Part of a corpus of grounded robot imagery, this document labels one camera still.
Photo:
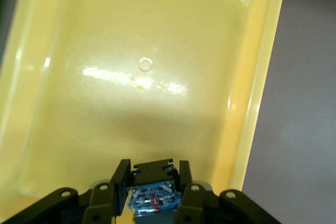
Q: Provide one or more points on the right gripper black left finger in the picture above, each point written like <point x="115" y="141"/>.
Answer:
<point x="105" y="203"/>

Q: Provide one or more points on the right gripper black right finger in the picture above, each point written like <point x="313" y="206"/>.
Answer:
<point x="191" y="203"/>

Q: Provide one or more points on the yellow mushroom push button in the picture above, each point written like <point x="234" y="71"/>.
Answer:
<point x="151" y="172"/>

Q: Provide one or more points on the yellow plastic tray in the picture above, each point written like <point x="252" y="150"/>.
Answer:
<point x="157" y="37"/>

